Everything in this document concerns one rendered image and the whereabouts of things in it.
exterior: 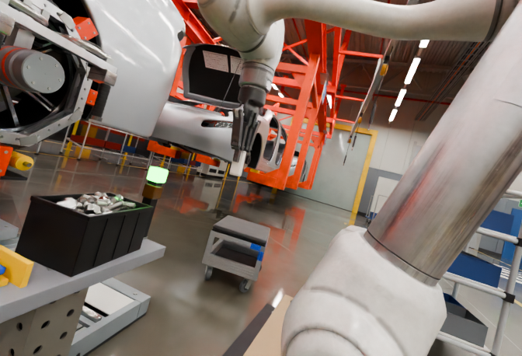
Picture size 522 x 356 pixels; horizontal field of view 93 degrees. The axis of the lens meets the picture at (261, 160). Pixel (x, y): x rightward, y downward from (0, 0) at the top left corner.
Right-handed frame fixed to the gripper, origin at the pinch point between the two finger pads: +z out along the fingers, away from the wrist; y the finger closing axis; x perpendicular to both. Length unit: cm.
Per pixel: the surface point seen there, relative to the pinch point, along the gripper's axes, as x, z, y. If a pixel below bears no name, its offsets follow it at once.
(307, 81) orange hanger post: 102, -158, 352
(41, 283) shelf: 12.7, 26.5, -33.8
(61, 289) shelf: 11.0, 27.7, -31.4
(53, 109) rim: 98, -5, 1
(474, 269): -92, 31, 118
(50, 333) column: 15, 39, -29
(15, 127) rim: 96, 6, -11
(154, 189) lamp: 20.9, 12.4, -6.4
